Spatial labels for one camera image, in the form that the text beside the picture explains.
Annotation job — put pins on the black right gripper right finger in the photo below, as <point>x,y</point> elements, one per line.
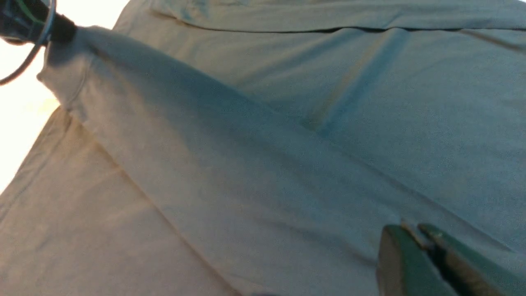
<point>467,271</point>

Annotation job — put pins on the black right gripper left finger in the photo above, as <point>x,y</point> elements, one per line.
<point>404,269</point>

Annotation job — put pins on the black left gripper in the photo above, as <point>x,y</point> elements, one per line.
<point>23,21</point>

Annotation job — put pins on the dark gray long-sleeve top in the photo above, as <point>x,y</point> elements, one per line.
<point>259,147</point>

